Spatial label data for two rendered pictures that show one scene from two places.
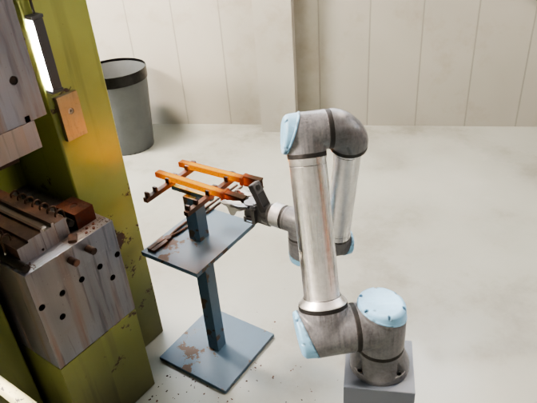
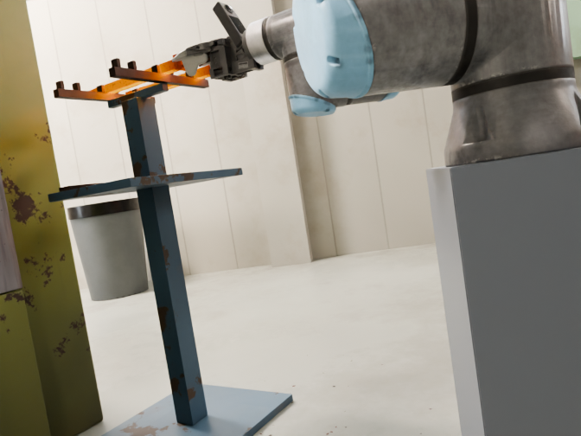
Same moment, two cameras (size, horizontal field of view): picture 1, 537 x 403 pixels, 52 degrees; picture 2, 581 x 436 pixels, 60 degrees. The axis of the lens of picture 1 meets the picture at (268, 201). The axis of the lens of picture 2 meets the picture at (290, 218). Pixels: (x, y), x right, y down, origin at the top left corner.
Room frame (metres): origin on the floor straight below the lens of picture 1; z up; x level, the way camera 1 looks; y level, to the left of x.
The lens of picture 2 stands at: (0.58, 0.04, 0.61)
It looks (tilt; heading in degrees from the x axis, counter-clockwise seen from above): 4 degrees down; 357
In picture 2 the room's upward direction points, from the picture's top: 9 degrees counter-clockwise
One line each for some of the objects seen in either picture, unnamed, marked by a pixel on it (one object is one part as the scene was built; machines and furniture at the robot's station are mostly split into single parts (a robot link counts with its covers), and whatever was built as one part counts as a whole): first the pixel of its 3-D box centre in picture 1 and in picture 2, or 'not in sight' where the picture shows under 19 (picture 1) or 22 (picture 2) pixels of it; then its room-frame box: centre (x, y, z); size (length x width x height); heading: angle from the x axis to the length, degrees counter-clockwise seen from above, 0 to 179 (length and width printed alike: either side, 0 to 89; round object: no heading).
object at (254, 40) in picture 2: (278, 214); (265, 41); (1.68, -0.03, 0.92); 0.10 x 0.05 x 0.09; 143
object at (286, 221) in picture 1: (298, 222); (299, 31); (1.62, -0.10, 0.91); 0.12 x 0.09 x 0.10; 53
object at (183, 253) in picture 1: (200, 238); (151, 183); (1.93, 0.30, 0.66); 0.40 x 0.30 x 0.02; 144
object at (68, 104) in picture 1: (70, 115); not in sight; (1.91, 0.70, 1.27); 0.09 x 0.02 x 0.17; 143
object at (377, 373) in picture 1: (379, 352); (513, 118); (1.24, -0.32, 0.65); 0.19 x 0.19 x 0.10
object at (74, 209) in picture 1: (75, 212); not in sight; (1.76, 0.72, 0.95); 0.12 x 0.09 x 0.07; 53
